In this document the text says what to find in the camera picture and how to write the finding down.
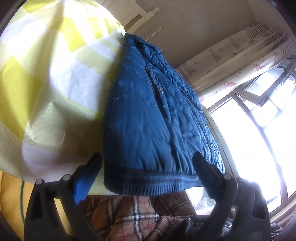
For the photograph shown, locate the printed cream curtain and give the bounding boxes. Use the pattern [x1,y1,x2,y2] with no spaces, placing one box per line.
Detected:
[174,22,292,102]

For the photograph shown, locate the blue quilted jacket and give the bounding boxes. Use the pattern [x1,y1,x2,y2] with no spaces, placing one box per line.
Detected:
[103,32,226,197]

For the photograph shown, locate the dark framed window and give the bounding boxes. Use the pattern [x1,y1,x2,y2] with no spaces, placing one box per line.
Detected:
[203,58,296,216]

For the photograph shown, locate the bed with yellow checked sheet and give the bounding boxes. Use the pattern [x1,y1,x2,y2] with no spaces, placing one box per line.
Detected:
[0,0,127,195]

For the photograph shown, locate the plaid pajama pants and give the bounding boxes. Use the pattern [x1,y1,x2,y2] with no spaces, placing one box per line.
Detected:
[79,191,197,241]

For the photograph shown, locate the white wooden headboard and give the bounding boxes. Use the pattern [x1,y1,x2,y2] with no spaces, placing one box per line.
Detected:
[120,0,160,35]

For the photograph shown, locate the yellow blanket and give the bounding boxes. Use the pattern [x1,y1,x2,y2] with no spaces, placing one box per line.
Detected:
[0,173,72,241]

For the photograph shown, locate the white pole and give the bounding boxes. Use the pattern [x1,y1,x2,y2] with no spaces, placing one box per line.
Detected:
[148,24,166,39]

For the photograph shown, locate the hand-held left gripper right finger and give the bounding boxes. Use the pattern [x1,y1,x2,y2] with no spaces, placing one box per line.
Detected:
[193,152,272,241]

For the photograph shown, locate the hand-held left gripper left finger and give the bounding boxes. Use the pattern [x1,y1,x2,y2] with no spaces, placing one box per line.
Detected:
[24,152,103,241]

